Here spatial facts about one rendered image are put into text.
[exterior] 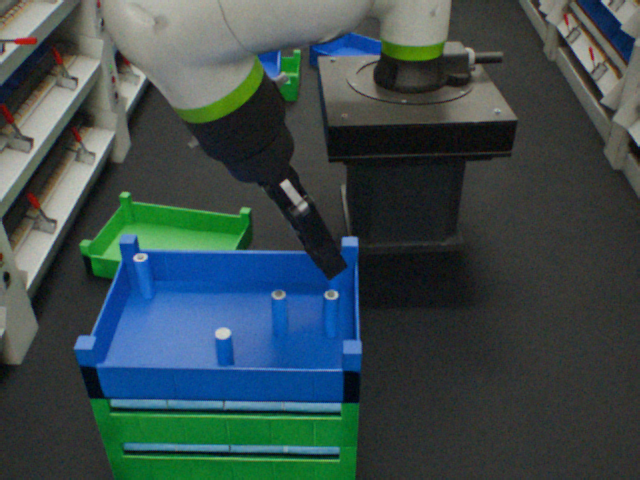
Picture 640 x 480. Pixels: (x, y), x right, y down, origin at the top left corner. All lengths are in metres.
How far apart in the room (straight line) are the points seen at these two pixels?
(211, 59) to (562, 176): 1.36
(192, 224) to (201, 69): 0.99
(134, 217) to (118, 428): 0.83
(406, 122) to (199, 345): 0.59
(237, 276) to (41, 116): 0.71
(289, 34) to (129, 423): 0.49
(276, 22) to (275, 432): 0.47
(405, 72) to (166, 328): 0.71
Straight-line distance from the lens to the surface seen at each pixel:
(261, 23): 0.54
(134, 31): 0.58
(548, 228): 1.63
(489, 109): 1.30
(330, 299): 0.79
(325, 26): 0.53
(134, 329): 0.87
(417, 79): 1.34
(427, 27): 1.31
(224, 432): 0.82
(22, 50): 1.37
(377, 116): 1.24
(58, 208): 1.54
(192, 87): 0.60
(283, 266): 0.89
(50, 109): 1.52
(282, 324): 0.82
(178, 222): 1.57
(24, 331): 1.36
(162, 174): 1.78
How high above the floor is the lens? 0.92
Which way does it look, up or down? 37 degrees down
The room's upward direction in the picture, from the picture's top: straight up
